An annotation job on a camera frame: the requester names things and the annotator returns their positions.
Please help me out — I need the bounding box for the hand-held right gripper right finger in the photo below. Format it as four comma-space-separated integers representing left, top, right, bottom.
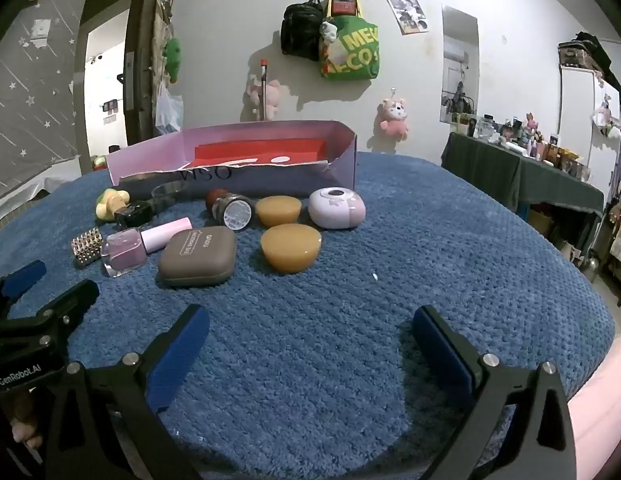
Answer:
412, 305, 579, 480

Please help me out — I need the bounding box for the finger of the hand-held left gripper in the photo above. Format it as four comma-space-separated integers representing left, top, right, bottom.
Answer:
0, 279, 100, 343
0, 260, 47, 307

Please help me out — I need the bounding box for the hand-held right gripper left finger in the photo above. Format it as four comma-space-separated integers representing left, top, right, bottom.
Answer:
40, 304, 211, 480

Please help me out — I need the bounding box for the purple nail polish studded cap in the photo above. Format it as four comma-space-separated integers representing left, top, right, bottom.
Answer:
70, 227, 148, 278

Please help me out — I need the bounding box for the brown earbuds case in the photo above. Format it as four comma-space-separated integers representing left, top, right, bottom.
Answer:
158, 226, 237, 288

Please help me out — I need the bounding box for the green yellow flower-cap bottle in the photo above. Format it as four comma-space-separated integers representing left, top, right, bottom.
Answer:
95, 187, 131, 220

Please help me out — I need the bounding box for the pink nail polish bottle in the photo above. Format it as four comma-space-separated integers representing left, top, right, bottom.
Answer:
140, 217, 192, 253

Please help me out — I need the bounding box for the clear round plastic lid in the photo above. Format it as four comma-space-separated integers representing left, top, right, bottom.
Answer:
151, 181, 187, 211

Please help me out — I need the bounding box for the dark jar with red cap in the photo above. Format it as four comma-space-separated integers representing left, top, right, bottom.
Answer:
205, 188, 254, 233

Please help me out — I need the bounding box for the lilac round device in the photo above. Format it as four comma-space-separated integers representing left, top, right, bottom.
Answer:
308, 187, 366, 231

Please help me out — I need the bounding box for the pink cardboard box red inside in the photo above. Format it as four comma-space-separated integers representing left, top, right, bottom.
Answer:
105, 120, 357, 197

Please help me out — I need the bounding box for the person's left hand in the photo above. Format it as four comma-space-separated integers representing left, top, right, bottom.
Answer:
8, 392, 45, 450

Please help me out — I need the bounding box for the pink bedsheet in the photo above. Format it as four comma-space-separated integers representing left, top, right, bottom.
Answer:
565, 332, 621, 480

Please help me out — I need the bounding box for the table with dark green cloth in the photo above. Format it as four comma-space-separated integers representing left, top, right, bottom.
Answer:
441, 132, 605, 261

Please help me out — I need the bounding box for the clear plastic bag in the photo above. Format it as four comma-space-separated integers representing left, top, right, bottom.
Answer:
154, 82, 184, 135

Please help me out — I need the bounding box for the group of cosmetic bottles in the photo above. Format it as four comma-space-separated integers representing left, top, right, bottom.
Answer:
451, 112, 591, 181

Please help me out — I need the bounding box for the pink pig plush toy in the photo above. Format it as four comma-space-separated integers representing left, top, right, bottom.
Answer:
375, 97, 411, 142

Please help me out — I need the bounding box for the dark wooden door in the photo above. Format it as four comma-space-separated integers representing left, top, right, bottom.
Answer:
123, 0, 176, 146

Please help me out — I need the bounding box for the green plush toy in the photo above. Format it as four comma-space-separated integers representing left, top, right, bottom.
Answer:
163, 37, 182, 83

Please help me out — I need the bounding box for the pale pink plush toy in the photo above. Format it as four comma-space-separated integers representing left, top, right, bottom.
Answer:
246, 76, 282, 120

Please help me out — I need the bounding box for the long stick with red tip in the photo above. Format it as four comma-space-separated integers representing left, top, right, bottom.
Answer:
259, 58, 269, 122

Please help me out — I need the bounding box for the white wardrobe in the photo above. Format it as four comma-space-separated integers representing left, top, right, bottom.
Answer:
558, 67, 621, 186

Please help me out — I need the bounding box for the white plush toy on wardrobe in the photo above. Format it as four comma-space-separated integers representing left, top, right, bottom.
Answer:
591, 92, 621, 141

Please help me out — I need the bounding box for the green tote bag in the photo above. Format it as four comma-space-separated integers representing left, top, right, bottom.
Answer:
319, 14, 380, 81

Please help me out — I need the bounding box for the patterned storage box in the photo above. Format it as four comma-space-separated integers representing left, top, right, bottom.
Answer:
558, 40, 604, 71

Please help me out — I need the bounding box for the black bag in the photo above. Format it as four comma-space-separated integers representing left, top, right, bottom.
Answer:
279, 0, 325, 61

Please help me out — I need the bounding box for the photo collage sheet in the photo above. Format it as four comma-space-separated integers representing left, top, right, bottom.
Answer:
387, 0, 431, 36

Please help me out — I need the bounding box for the dark clothes pile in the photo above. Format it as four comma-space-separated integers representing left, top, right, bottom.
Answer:
573, 31, 621, 96

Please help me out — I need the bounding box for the red yellow bag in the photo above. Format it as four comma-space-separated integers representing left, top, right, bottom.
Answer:
327, 0, 361, 18

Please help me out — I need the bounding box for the wall mirror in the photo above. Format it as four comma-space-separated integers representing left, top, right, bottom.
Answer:
439, 5, 480, 126

